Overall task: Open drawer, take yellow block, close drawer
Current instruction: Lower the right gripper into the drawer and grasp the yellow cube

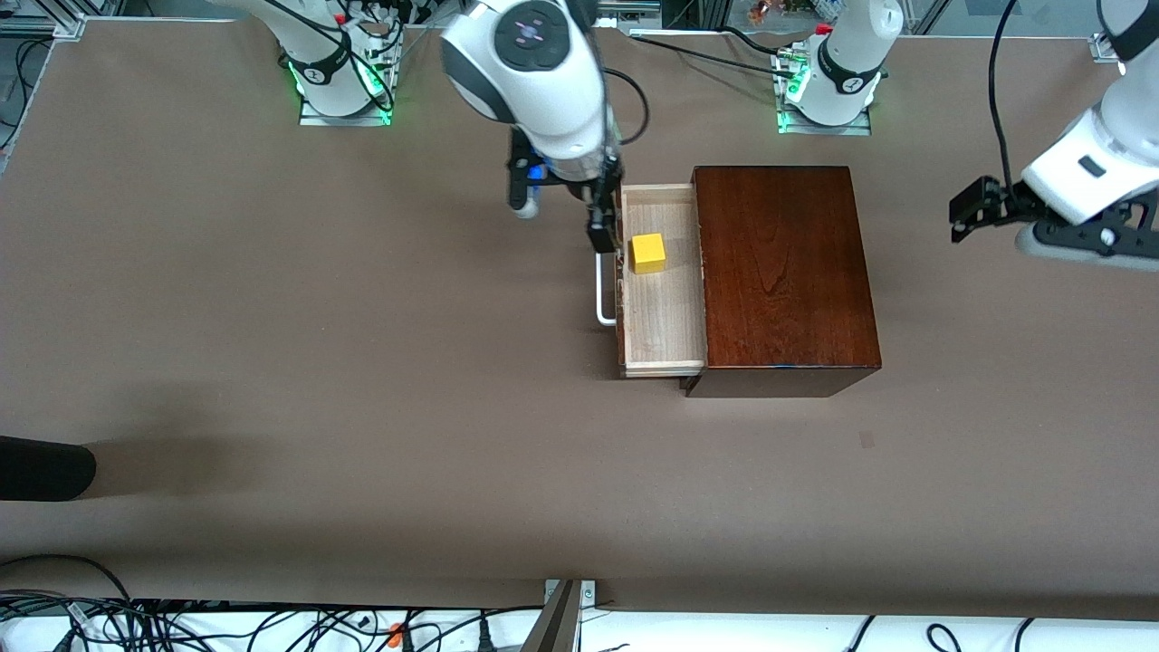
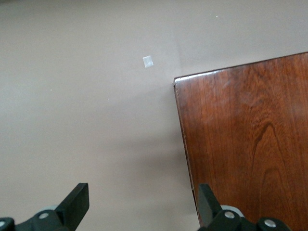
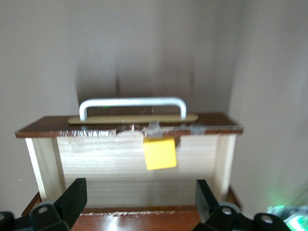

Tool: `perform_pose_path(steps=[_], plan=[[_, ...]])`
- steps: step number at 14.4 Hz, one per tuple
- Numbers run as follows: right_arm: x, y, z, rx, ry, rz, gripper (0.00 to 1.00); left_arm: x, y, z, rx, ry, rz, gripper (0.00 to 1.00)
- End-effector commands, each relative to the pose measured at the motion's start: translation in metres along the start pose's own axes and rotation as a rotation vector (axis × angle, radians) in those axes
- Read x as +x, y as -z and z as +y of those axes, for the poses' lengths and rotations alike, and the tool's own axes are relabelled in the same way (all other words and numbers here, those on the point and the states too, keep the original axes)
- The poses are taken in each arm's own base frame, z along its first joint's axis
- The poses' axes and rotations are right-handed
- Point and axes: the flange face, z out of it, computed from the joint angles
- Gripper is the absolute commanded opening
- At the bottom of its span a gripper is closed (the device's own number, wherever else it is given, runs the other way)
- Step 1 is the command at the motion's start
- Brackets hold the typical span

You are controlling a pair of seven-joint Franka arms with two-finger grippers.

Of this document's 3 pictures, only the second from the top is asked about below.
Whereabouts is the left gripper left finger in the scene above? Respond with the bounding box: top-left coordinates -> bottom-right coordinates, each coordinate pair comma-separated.
14,182 -> 90,231

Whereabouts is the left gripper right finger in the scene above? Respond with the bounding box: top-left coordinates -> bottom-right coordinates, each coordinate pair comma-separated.
197,183 -> 292,231

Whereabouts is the dark brown wooden cabinet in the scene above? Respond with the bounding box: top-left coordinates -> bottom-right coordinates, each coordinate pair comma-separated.
173,51 -> 308,231

